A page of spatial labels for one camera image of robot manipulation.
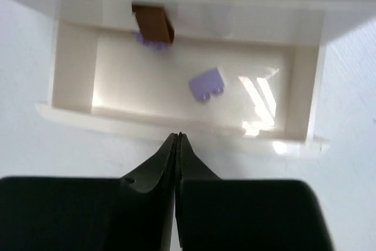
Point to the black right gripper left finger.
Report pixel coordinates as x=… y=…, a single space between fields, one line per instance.
x=133 y=212

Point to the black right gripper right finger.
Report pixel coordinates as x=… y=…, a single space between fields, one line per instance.
x=217 y=214

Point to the purple lego with studs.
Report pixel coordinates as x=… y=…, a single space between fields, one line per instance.
x=207 y=84

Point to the purple lego brick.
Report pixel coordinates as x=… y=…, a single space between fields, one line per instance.
x=151 y=44

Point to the brown bottom drawer handle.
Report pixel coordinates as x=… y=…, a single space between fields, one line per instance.
x=154 y=23

